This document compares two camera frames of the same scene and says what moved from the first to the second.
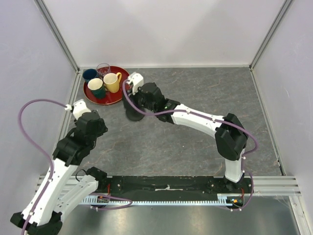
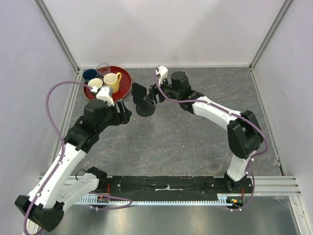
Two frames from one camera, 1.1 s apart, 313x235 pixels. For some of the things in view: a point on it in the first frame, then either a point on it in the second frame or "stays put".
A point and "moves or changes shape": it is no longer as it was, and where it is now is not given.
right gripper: [133, 99] → [154, 90]
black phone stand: [132, 113] moves or changes shape
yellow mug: [112, 82] stays put
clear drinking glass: [103, 69] stays put
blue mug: [89, 73] stays put
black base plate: [133, 186] stays put
